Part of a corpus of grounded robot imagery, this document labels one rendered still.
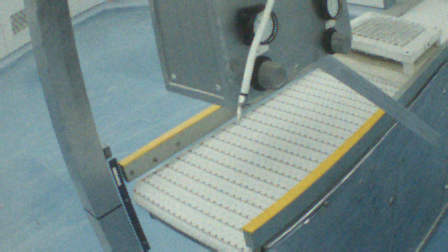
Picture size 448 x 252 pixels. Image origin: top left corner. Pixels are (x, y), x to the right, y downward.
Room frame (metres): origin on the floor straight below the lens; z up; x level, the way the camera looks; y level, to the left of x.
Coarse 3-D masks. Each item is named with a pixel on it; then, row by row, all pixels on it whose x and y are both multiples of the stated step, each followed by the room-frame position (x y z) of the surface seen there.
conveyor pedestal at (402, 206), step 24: (432, 120) 0.97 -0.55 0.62; (408, 168) 0.86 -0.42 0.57; (432, 168) 0.99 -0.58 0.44; (384, 192) 0.77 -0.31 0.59; (408, 192) 0.87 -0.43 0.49; (432, 192) 1.01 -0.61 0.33; (360, 216) 0.70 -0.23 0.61; (384, 216) 0.78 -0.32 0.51; (408, 216) 0.88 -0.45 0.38; (432, 216) 1.04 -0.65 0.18; (336, 240) 0.65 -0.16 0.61; (360, 240) 0.71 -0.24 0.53; (384, 240) 0.79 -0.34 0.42; (408, 240) 0.91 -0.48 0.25
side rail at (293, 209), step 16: (432, 64) 0.84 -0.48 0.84; (416, 80) 0.77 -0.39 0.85; (400, 96) 0.71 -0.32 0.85; (384, 128) 0.66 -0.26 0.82; (368, 144) 0.62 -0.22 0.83; (352, 160) 0.59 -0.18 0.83; (320, 176) 0.54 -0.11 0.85; (336, 176) 0.56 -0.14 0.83; (304, 192) 0.52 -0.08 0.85; (320, 192) 0.54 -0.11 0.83; (288, 208) 0.50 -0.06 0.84; (304, 208) 0.52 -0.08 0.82; (272, 224) 0.48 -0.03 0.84; (256, 240) 0.46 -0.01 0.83
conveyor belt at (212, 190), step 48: (432, 0) 1.47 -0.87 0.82; (288, 96) 0.87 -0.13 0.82; (336, 96) 0.83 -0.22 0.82; (240, 144) 0.73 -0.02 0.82; (288, 144) 0.70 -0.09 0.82; (336, 144) 0.66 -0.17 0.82; (144, 192) 0.65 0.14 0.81; (192, 192) 0.62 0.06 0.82; (240, 192) 0.60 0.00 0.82; (240, 240) 0.49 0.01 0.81
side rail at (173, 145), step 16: (416, 0) 1.41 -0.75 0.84; (288, 80) 0.91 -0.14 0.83; (224, 112) 0.80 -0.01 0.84; (192, 128) 0.76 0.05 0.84; (208, 128) 0.78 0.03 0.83; (160, 144) 0.72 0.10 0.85; (176, 144) 0.73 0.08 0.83; (144, 160) 0.69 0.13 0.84; (160, 160) 0.71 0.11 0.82; (128, 176) 0.67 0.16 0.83
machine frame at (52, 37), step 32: (32, 0) 0.63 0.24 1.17; (64, 0) 0.66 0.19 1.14; (384, 0) 1.36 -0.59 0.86; (32, 32) 0.66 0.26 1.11; (64, 32) 0.66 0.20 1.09; (64, 64) 0.65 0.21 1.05; (64, 96) 0.64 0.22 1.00; (64, 128) 0.63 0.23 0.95; (64, 160) 0.67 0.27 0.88; (96, 160) 0.66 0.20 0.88; (96, 192) 0.64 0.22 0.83; (96, 224) 0.65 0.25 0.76; (128, 224) 0.66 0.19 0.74
